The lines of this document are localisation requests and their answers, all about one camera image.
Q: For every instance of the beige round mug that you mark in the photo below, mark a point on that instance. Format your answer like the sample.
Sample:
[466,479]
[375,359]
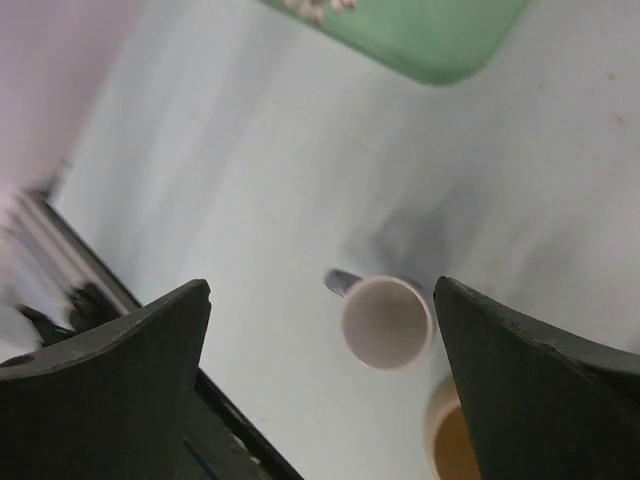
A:
[447,443]

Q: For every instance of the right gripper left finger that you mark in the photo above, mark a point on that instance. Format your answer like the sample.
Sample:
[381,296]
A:
[115,402]

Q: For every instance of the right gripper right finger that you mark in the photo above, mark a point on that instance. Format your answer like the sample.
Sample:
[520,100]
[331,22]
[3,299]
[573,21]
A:
[539,401]

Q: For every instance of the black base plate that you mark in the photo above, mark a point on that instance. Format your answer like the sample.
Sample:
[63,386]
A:
[100,300]

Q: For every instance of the grey white mug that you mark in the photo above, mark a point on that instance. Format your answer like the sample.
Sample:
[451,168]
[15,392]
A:
[386,321]

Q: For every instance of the green floral tray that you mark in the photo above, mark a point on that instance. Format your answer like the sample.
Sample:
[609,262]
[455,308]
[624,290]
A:
[433,42]

